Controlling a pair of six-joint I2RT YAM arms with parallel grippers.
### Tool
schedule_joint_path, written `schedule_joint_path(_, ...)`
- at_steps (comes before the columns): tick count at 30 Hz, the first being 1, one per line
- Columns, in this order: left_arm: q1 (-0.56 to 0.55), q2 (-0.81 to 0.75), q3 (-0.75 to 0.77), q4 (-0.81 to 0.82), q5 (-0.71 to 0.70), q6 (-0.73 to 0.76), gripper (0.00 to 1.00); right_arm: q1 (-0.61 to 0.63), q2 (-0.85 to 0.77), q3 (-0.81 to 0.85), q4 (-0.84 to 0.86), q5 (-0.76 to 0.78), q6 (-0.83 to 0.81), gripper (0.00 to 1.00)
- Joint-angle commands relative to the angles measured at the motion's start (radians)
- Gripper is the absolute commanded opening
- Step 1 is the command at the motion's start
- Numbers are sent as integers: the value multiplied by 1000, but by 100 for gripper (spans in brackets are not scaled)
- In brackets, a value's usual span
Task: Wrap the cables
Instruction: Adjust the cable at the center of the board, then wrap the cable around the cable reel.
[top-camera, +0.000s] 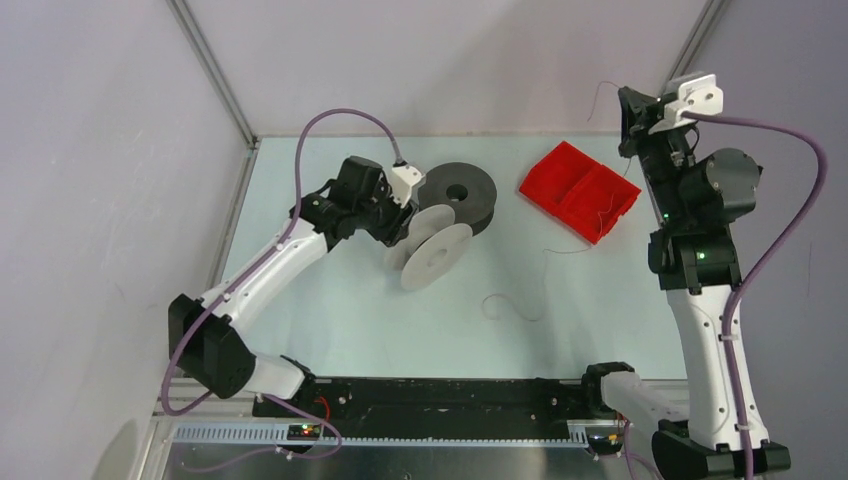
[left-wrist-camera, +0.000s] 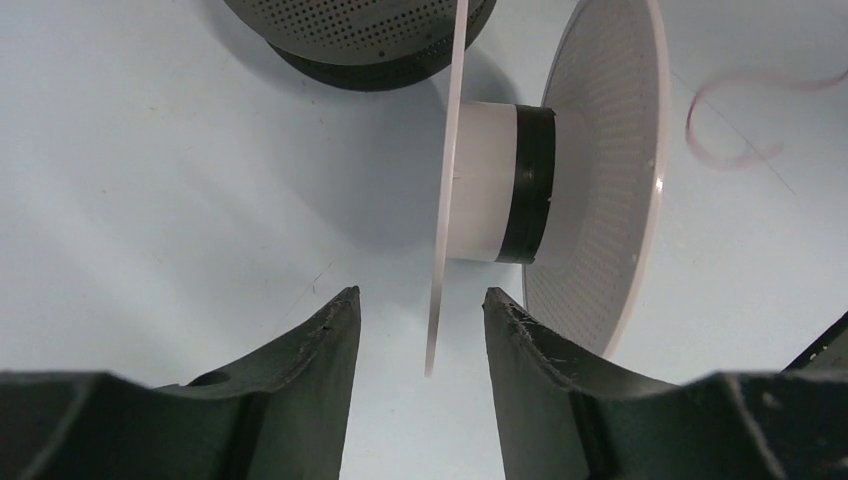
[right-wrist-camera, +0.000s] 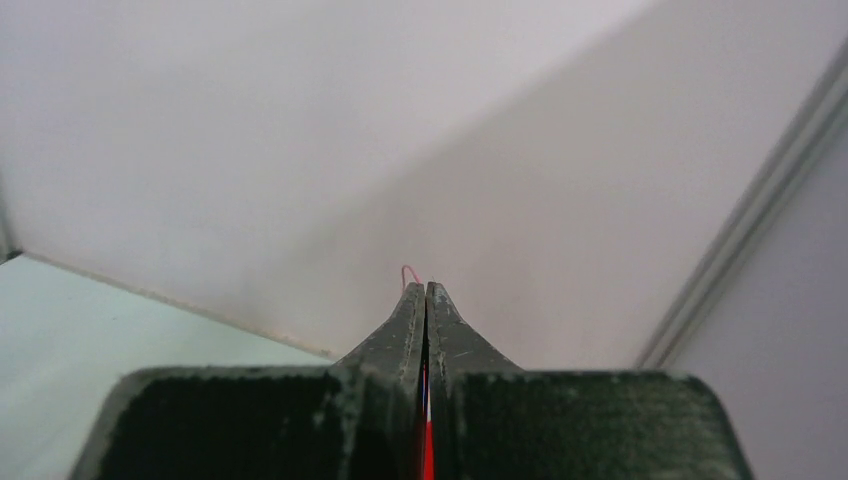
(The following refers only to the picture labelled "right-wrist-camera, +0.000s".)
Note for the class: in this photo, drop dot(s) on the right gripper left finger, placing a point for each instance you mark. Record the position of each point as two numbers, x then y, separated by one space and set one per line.
362 417

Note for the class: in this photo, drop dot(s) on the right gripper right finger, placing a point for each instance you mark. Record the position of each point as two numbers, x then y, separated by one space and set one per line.
495 420

